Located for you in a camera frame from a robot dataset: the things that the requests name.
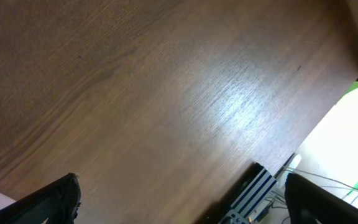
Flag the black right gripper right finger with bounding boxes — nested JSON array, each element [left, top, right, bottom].
[[285, 174, 358, 224]]

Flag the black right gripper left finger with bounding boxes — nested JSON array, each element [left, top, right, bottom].
[[0, 173, 81, 224]]

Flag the thin floor cables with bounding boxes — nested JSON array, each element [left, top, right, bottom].
[[283, 166, 358, 202]]

